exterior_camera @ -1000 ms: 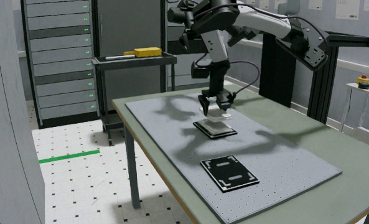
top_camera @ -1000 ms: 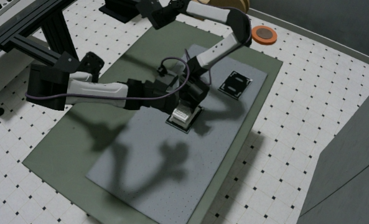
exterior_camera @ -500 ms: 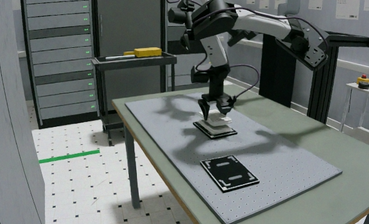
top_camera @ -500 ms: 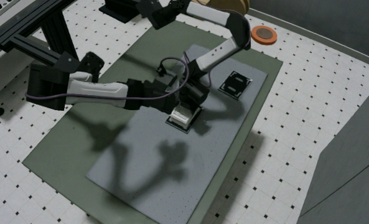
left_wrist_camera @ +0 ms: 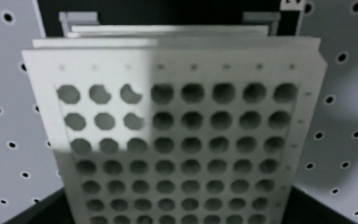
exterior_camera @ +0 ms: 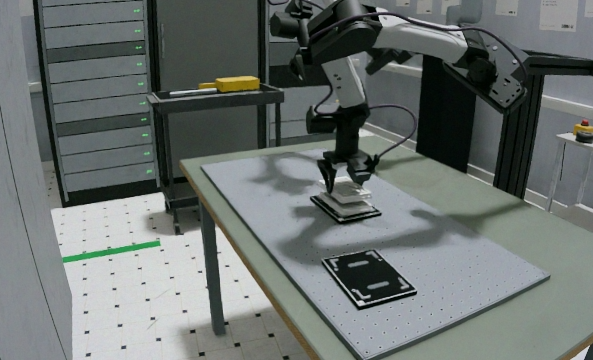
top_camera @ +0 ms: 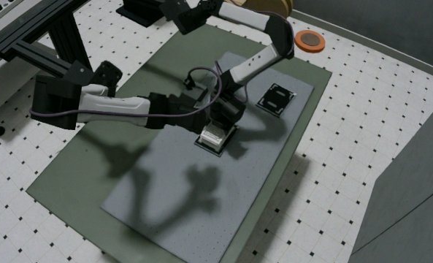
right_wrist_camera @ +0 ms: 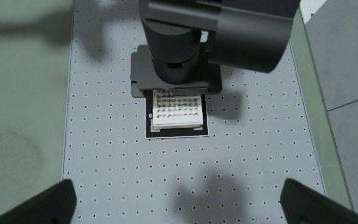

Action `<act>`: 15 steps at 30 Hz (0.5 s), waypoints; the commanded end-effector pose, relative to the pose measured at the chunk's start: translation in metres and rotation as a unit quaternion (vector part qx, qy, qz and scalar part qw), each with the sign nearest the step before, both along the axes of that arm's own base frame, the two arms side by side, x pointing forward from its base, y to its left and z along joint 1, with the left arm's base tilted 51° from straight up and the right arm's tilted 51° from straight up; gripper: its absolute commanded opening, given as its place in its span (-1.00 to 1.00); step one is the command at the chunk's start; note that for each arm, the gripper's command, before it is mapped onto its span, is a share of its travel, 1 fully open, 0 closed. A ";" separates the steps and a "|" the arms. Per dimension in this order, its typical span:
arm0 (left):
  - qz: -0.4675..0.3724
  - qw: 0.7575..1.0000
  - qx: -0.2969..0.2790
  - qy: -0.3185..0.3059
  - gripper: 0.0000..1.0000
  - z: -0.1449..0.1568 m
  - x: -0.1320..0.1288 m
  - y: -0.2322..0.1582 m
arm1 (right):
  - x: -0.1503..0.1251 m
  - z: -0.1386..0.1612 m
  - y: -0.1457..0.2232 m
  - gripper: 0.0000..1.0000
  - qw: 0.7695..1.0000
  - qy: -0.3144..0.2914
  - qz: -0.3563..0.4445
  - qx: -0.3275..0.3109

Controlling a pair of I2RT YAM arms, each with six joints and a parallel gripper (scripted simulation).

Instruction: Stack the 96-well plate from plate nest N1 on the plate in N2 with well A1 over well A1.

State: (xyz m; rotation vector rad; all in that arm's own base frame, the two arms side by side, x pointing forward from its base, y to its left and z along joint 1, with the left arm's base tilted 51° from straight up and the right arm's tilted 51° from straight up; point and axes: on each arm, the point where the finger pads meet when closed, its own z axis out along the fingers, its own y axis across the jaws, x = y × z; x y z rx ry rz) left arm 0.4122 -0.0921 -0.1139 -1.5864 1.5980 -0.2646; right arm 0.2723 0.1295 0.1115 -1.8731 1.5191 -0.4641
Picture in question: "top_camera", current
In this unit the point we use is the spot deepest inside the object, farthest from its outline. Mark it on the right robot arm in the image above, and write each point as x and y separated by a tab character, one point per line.
100	106

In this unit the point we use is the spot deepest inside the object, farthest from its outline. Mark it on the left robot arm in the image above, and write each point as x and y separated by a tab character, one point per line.
233	79

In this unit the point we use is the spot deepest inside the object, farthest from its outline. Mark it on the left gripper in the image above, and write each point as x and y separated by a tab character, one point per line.
219	120

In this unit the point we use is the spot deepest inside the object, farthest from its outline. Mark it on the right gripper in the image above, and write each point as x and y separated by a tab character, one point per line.
189	97

